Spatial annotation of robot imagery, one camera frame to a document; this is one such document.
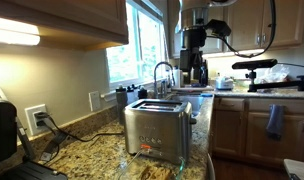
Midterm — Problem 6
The under-cabinet light strip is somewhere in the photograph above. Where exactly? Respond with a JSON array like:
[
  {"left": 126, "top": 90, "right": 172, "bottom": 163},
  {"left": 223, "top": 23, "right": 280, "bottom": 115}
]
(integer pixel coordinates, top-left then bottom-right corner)
[{"left": 0, "top": 18, "right": 40, "bottom": 46}]

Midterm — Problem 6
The black camera on mount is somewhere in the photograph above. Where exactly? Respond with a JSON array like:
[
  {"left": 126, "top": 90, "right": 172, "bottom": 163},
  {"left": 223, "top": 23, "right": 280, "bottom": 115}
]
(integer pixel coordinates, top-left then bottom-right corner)
[{"left": 232, "top": 59, "right": 304, "bottom": 92}]

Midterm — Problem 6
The black toaster lever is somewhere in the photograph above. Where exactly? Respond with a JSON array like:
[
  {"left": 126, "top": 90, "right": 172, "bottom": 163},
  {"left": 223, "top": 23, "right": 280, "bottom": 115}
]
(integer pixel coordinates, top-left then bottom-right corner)
[{"left": 190, "top": 118, "right": 197, "bottom": 125}]

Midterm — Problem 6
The white blank wall plate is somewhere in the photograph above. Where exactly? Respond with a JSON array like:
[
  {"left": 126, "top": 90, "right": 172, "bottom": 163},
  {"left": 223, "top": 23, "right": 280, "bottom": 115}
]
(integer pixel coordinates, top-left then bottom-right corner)
[{"left": 89, "top": 91, "right": 100, "bottom": 112}]

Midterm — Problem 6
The slice of toast bread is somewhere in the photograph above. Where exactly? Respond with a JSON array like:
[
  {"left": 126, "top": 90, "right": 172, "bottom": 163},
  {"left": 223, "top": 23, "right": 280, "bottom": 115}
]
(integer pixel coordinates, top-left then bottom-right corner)
[{"left": 140, "top": 166, "right": 172, "bottom": 180}]

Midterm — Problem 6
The black panini grill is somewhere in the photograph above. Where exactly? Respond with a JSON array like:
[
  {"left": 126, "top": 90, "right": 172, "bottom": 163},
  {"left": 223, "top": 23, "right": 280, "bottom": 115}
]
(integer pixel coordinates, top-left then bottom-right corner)
[{"left": 0, "top": 88, "right": 68, "bottom": 180}]

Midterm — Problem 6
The white wall outlet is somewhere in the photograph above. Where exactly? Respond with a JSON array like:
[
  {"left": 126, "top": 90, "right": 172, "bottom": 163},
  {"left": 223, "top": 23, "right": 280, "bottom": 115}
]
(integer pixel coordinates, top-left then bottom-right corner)
[{"left": 25, "top": 104, "right": 47, "bottom": 136}]

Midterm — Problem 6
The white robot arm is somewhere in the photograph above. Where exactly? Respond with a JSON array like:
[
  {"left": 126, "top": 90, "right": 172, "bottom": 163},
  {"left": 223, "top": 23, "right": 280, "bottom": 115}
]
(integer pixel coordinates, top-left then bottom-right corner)
[{"left": 180, "top": 0, "right": 237, "bottom": 87}]

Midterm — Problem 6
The black toaster power cord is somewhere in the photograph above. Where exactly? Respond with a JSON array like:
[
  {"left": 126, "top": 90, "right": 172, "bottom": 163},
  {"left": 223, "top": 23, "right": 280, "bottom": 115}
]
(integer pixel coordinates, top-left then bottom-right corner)
[{"left": 34, "top": 111, "right": 126, "bottom": 164}]

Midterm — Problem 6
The stainless steel two-slot toaster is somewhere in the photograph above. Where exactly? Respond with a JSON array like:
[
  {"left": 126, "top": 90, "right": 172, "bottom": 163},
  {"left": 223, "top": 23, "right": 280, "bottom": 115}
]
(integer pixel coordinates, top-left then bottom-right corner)
[{"left": 124, "top": 99, "right": 193, "bottom": 162}]

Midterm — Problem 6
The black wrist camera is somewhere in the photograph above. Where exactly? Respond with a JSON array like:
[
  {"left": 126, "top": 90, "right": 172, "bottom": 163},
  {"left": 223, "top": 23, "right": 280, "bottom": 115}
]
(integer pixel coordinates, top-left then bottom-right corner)
[{"left": 206, "top": 19, "right": 231, "bottom": 37}]

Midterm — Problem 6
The chrome kitchen faucet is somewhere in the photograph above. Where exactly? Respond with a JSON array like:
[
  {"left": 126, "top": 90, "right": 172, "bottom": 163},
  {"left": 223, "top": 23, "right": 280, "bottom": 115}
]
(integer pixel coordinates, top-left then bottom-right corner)
[{"left": 153, "top": 61, "right": 176, "bottom": 99}]

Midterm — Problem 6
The grey towel on cabinet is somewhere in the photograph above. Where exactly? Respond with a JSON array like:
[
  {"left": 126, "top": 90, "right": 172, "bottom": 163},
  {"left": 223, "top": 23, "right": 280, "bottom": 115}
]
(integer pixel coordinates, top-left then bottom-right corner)
[{"left": 266, "top": 104, "right": 284, "bottom": 141}]

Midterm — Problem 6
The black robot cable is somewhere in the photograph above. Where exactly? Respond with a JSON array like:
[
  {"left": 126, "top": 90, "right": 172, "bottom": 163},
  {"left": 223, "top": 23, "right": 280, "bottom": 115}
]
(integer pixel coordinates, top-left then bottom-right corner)
[{"left": 221, "top": 0, "right": 277, "bottom": 59}]

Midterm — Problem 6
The plastic bag on counter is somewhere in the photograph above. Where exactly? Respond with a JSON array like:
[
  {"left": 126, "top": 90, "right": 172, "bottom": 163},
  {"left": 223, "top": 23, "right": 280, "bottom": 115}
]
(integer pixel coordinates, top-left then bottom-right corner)
[{"left": 255, "top": 65, "right": 290, "bottom": 84}]

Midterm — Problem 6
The dark water bottle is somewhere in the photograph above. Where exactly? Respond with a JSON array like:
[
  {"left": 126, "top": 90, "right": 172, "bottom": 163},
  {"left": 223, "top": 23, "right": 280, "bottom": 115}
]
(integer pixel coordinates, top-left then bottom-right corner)
[{"left": 116, "top": 85, "right": 128, "bottom": 125}]

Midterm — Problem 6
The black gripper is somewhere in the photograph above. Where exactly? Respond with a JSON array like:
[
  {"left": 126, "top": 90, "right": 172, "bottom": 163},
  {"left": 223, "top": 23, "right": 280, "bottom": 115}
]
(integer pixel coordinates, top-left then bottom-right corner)
[{"left": 180, "top": 26, "right": 206, "bottom": 83}]

